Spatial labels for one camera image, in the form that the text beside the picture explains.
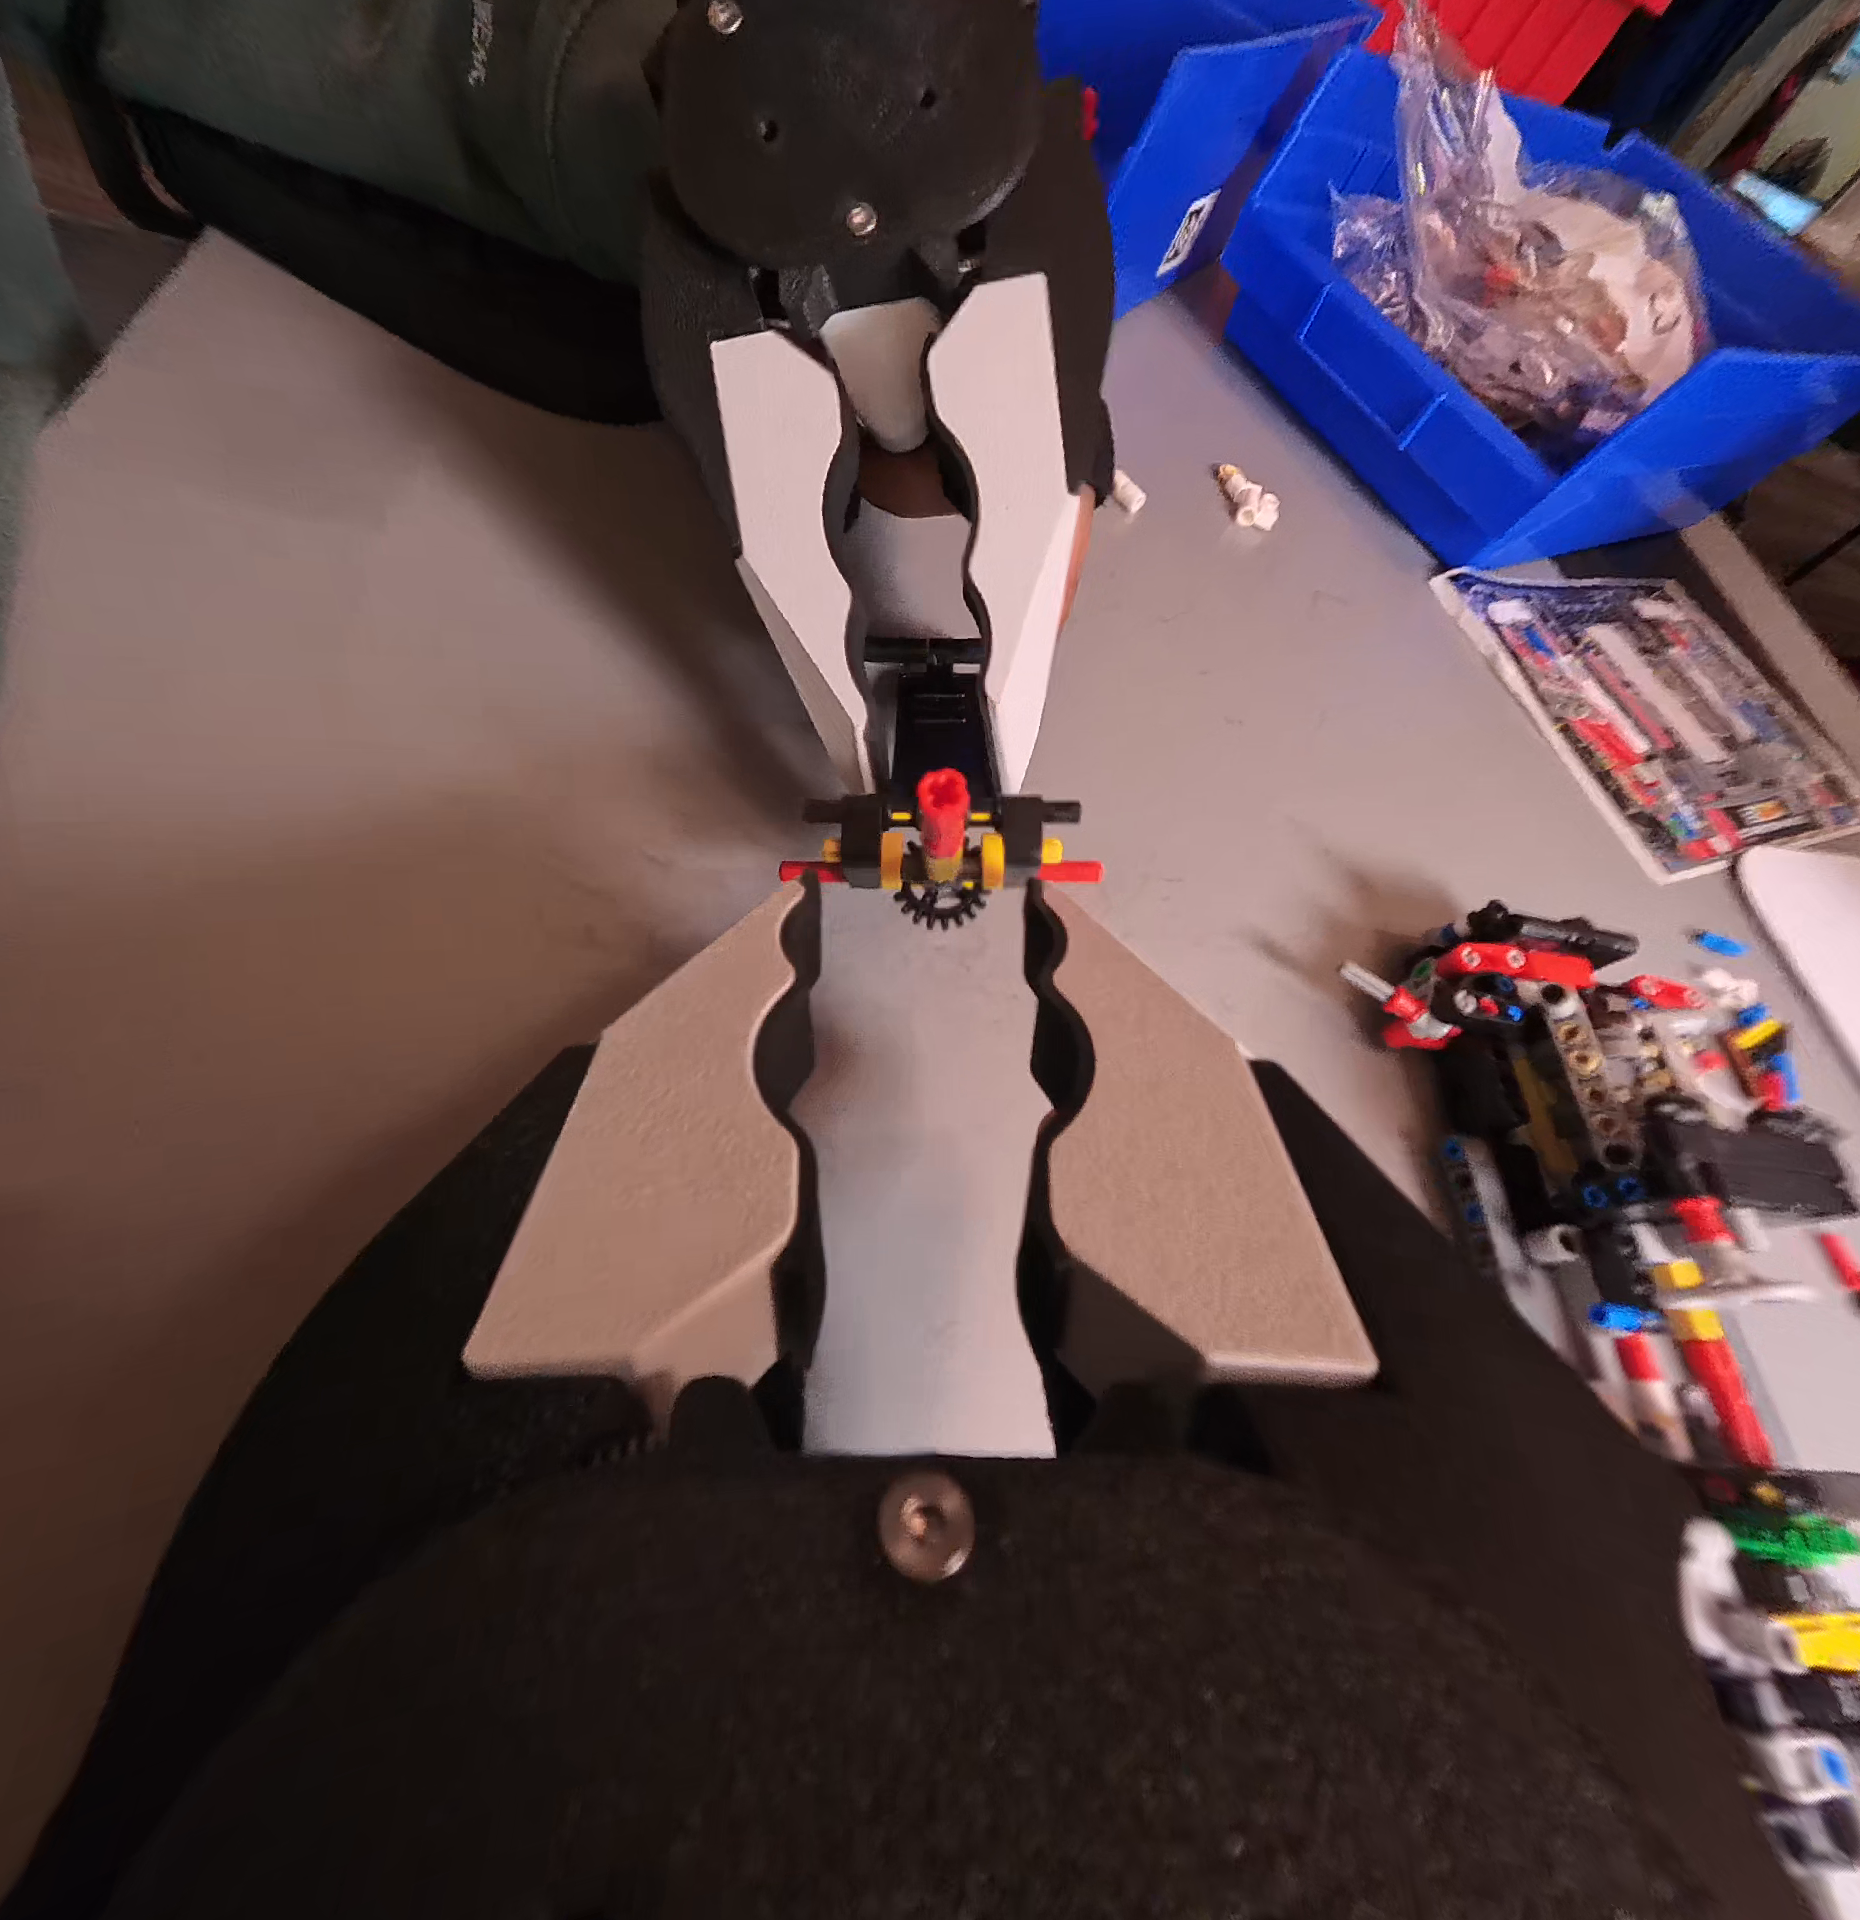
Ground lego car chassis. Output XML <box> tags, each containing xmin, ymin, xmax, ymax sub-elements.
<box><xmin>1338</xmin><ymin>899</ymin><xmax>1860</xmax><ymax>1907</ymax></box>

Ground black yellow lego wing assembly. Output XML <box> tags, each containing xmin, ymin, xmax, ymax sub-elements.
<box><xmin>782</xmin><ymin>632</ymin><xmax>1104</xmax><ymax>930</ymax></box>

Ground white book stand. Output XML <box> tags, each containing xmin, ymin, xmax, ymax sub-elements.
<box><xmin>1732</xmin><ymin>847</ymin><xmax>1860</xmax><ymax>1089</ymax></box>

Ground blue plastic storage bin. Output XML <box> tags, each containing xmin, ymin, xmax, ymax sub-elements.
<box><xmin>1223</xmin><ymin>43</ymin><xmax>1860</xmax><ymax>573</ymax></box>
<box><xmin>1036</xmin><ymin>0</ymin><xmax>1382</xmax><ymax>320</ymax></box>

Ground clear bags of lego parts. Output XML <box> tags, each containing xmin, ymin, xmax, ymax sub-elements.
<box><xmin>1327</xmin><ymin>0</ymin><xmax>1715</xmax><ymax>469</ymax></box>

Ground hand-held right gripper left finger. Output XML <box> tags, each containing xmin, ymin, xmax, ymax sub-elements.
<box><xmin>462</xmin><ymin>873</ymin><xmax>824</xmax><ymax>1448</ymax></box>

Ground lego instruction booklet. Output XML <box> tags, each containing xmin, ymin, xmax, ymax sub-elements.
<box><xmin>1431</xmin><ymin>561</ymin><xmax>1860</xmax><ymax>885</ymax></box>

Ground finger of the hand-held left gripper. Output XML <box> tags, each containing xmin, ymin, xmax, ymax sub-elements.
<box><xmin>710</xmin><ymin>323</ymin><xmax>882</xmax><ymax>795</ymax></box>
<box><xmin>926</xmin><ymin>269</ymin><xmax>1098</xmax><ymax>795</ymax></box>

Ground red plastic storage bin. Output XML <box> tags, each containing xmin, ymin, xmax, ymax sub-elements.
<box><xmin>1365</xmin><ymin>0</ymin><xmax>1675</xmax><ymax>106</ymax></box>

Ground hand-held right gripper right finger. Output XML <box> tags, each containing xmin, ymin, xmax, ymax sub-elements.
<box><xmin>1021</xmin><ymin>883</ymin><xmax>1382</xmax><ymax>1448</ymax></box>

